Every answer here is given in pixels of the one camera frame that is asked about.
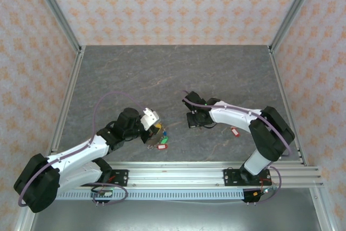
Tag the red plastic key tag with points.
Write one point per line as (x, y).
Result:
(162, 147)
(236, 132)

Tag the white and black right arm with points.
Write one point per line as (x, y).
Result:
(235, 117)

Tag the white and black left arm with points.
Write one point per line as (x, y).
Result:
(75, 152)

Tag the left base circuit board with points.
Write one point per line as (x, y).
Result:
(104, 194)

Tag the base circuit board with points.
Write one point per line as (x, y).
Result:
(104, 194)
(263, 191)

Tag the grey metal base sheet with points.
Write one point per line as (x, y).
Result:
(175, 216)

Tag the right base circuit board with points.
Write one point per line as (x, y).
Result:
(263, 191)

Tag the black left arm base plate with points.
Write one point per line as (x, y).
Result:
(121, 177)

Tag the aluminium front mounting rail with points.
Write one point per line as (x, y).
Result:
(175, 177)

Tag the aluminium left side rail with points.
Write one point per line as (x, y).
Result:
(67, 101)

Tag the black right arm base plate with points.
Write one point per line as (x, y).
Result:
(229, 178)

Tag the aluminium right side rail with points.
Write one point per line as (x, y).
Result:
(283, 98)

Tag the aluminium left corner post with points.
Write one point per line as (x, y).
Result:
(56, 12)

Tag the aluminium corner post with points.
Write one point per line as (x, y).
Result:
(56, 12)
(294, 9)

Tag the aluminium right corner post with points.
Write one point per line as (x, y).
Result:
(294, 9)

